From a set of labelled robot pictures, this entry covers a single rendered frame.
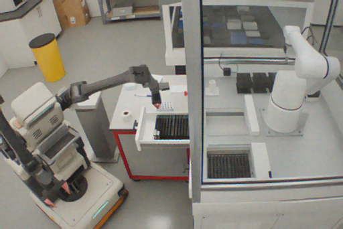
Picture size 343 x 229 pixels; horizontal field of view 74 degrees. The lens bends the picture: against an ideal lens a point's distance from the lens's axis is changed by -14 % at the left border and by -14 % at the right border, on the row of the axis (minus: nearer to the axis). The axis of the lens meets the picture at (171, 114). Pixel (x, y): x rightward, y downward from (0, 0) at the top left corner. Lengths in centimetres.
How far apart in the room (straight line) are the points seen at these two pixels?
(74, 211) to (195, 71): 169
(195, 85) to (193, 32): 16
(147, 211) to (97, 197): 45
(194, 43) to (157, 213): 183
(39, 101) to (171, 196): 146
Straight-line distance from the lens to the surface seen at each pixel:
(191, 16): 63
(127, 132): 190
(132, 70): 125
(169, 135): 157
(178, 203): 232
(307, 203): 142
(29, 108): 135
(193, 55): 68
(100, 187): 220
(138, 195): 241
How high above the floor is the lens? 207
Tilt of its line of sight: 44 degrees down
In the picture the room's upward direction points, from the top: 6 degrees counter-clockwise
